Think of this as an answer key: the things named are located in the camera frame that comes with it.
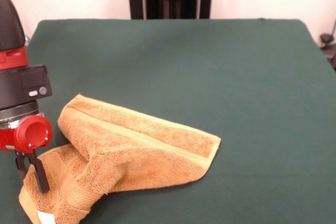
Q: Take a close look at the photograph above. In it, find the tan terry towel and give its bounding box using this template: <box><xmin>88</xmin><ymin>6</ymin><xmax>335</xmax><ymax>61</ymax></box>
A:
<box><xmin>18</xmin><ymin>92</ymin><xmax>222</xmax><ymax>224</ymax></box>

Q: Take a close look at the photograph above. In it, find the dark green table cloth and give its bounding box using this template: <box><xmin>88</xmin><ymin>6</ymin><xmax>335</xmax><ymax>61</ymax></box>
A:
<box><xmin>0</xmin><ymin>18</ymin><xmax>336</xmax><ymax>224</ymax></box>

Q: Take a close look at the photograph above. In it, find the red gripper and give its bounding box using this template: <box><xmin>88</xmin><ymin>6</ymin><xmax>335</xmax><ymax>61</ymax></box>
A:
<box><xmin>0</xmin><ymin>114</ymin><xmax>54</xmax><ymax>193</ymax></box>

